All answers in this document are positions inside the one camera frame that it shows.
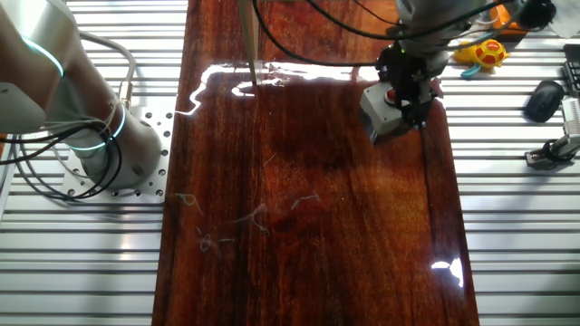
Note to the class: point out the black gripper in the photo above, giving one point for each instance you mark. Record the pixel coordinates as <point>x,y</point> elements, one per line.
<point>403,59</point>

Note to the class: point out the grey red push button box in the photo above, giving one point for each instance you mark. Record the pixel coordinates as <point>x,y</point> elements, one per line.
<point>380,111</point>

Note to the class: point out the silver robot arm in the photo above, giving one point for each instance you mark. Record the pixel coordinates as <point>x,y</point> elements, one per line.
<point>54,81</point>

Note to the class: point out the beige plastic shelf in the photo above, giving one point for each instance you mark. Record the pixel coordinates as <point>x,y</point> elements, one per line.
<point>249,41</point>

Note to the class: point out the yellow orange toy turtle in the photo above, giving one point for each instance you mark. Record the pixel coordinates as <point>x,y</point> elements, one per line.
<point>487,53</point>

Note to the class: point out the orange emergency stop box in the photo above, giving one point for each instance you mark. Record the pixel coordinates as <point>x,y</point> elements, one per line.
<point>507,20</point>

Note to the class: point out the black computer mouse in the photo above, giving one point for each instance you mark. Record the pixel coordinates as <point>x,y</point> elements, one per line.
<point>544,102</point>

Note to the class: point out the aluminium pole with black clamp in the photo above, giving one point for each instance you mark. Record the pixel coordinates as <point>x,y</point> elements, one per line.
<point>553,151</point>

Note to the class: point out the dark red wooden board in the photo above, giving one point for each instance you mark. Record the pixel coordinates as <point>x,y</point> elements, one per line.
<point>294,204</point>

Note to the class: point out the white paper sheet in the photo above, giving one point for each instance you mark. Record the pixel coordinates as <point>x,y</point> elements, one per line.
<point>566,18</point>

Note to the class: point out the small grey camera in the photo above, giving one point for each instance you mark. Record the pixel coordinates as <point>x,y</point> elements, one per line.
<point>572,115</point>

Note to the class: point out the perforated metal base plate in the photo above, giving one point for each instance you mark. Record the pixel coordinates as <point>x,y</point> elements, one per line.
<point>154,149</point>

